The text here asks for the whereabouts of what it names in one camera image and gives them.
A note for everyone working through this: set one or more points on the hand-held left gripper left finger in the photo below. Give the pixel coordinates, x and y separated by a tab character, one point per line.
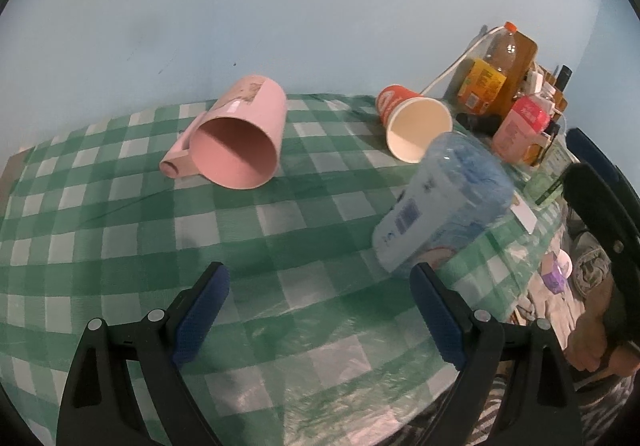
197	326

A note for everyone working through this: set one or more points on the green label bottle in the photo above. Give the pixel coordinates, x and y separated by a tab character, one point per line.
550	171

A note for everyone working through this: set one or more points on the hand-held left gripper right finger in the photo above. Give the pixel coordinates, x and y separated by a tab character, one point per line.
440	321

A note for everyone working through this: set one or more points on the dark bottle black cap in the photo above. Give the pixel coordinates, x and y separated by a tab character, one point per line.
562	81

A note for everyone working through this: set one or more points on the small purple container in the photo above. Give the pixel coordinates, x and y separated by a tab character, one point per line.
554	276

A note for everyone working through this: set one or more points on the green checked tablecloth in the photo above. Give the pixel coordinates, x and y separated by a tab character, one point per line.
150	226

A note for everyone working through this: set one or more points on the tea bottle orange cap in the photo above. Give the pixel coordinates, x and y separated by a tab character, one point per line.
500	61

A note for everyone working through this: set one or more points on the person's right hand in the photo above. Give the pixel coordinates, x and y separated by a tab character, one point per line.
590	341

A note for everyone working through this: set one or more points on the brown cardboard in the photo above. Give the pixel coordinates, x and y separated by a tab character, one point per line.
10	176

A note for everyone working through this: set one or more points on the white paper tag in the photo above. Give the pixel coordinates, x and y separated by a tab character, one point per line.
524	218

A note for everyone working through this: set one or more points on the pink drink bottle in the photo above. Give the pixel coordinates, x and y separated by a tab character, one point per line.
520	126

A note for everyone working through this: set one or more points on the pink cup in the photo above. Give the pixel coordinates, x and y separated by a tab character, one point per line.
250	101

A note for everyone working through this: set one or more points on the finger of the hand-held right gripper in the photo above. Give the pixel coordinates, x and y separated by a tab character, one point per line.
592	153
615	246

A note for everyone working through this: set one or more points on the person's striped clothing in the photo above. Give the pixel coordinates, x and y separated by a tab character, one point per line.
600	411

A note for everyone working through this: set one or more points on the red paper cup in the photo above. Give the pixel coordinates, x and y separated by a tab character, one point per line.
395	101

